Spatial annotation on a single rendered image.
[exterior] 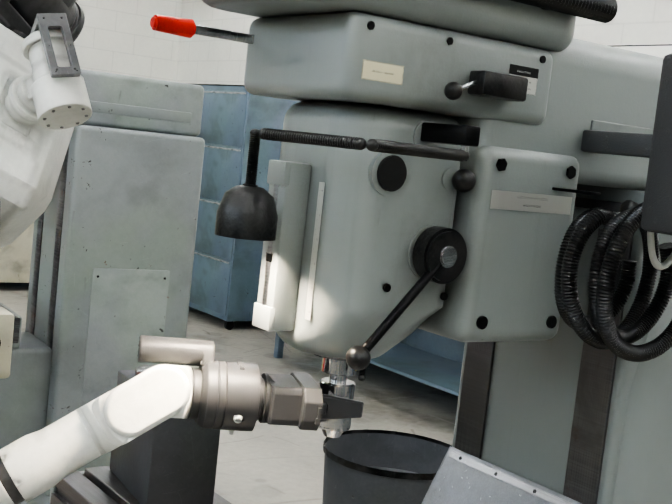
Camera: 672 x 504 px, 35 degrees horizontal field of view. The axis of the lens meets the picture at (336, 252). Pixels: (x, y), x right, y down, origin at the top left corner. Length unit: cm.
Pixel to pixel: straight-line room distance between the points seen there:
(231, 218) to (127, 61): 987
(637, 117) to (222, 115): 748
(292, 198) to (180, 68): 994
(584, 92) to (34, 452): 85
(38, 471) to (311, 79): 57
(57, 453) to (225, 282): 742
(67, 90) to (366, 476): 217
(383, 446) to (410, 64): 257
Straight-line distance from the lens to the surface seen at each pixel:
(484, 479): 173
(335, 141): 116
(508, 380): 169
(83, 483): 195
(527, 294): 144
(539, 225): 143
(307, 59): 128
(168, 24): 133
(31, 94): 139
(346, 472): 333
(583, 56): 149
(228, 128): 882
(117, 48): 1103
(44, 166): 141
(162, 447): 180
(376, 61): 123
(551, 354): 163
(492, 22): 134
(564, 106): 146
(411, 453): 371
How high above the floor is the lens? 157
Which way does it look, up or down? 6 degrees down
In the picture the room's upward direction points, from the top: 6 degrees clockwise
